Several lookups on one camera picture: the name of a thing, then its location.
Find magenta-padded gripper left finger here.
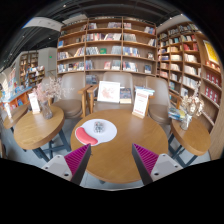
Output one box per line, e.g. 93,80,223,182
41,143,92,186

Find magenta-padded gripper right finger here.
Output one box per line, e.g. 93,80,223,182
131,143,184,186

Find transparent computer mouse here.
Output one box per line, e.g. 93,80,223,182
93,121,106,134

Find white mouse pad red rest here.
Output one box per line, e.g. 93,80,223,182
74,118,118,147

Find round wooden side table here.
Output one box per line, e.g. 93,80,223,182
13,105,72,163
166,115,212,168

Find colourful book stack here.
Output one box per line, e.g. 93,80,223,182
167,106,186,122

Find white sign in wooden stand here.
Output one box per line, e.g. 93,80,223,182
131,89,150,119

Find beige wooden armchair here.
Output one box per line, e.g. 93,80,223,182
87,71,135,114
51,72,92,119
144,75,181,126

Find dark book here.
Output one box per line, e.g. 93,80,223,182
119,87,133,104

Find light blue book stack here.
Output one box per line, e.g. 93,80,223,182
134,85,156,96

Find small white table card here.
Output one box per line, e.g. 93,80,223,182
28,92,41,115

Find glass vase cream dried flowers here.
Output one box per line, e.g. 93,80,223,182
179,81,205,131

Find glass vase pink dried flowers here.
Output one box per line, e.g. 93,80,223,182
33,76,66,120

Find white framed picture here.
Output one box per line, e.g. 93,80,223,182
96,80,121,104

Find orange book display table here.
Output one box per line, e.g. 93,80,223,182
0,71,34,111

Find small distant wooden bookshelf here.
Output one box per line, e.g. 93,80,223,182
18,50,46,88

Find wooden bookshelf with yellow poster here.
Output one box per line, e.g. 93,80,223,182
156,21,223,134

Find large wooden bookshelf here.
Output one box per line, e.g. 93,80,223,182
56,16,158,76

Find white hanging ceiling sign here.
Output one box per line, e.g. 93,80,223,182
22,16,64,33

